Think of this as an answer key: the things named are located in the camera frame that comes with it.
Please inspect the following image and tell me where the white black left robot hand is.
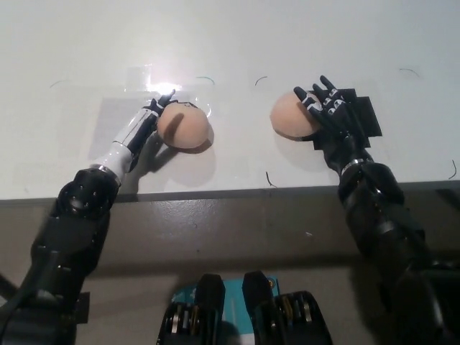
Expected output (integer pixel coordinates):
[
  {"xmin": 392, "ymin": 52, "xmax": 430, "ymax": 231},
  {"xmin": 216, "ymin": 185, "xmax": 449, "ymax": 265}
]
[{"xmin": 89, "ymin": 89, "xmax": 176, "ymax": 177}]

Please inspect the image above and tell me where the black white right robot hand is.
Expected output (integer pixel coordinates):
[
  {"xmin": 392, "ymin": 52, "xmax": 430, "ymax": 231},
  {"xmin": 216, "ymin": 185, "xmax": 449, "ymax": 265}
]
[{"xmin": 293, "ymin": 75, "xmax": 371, "ymax": 173}]

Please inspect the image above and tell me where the peach dumpling toy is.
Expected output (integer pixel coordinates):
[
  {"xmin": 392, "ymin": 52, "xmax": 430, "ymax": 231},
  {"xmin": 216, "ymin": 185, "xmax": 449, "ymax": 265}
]
[
  {"xmin": 270, "ymin": 91, "xmax": 323, "ymax": 139},
  {"xmin": 157, "ymin": 101, "xmax": 211, "ymax": 149}
]

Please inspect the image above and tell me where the glossy clear tape patch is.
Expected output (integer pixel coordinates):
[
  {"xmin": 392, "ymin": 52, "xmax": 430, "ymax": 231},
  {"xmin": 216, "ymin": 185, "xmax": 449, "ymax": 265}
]
[{"xmin": 89, "ymin": 66, "xmax": 216, "ymax": 162}]

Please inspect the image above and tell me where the black cross tape marker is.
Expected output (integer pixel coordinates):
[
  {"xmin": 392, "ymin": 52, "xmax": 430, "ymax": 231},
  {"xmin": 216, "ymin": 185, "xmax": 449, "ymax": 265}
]
[{"xmin": 312, "ymin": 87, "xmax": 382, "ymax": 152}]

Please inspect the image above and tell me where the dark table frame bar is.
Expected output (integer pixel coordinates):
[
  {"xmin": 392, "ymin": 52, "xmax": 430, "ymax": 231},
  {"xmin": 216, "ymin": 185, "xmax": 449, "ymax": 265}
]
[{"xmin": 433, "ymin": 186, "xmax": 460, "ymax": 206}]

